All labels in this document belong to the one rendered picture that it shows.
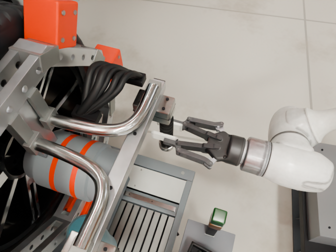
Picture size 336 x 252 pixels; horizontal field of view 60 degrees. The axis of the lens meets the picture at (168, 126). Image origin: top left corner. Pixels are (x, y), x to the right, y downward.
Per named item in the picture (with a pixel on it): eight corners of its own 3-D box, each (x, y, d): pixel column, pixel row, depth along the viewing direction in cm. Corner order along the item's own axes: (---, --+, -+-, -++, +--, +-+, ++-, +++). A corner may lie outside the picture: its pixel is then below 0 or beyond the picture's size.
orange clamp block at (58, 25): (45, 39, 63) (45, -6, 59) (78, 47, 62) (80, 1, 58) (22, 42, 57) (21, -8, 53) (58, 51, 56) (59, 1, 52)
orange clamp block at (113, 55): (88, 80, 88) (101, 59, 92) (112, 87, 86) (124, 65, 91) (83, 64, 82) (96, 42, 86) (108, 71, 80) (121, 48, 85)
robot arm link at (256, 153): (263, 151, 79) (241, 145, 80) (273, 135, 71) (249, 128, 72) (257, 182, 74) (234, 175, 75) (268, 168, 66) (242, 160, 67)
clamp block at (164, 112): (141, 100, 73) (139, 86, 69) (175, 109, 72) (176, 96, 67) (133, 116, 71) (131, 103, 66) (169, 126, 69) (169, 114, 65)
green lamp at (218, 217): (212, 210, 87) (214, 206, 83) (225, 214, 86) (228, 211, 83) (209, 223, 85) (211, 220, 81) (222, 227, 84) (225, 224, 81)
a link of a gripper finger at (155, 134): (177, 142, 77) (176, 145, 76) (152, 135, 78) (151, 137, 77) (177, 137, 74) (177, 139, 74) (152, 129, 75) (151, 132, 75)
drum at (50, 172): (62, 142, 81) (44, 114, 69) (134, 165, 77) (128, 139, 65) (35, 189, 74) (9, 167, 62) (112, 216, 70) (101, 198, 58)
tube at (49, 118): (84, 68, 68) (71, 33, 59) (161, 89, 65) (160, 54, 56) (45, 130, 60) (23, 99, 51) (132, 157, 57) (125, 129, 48)
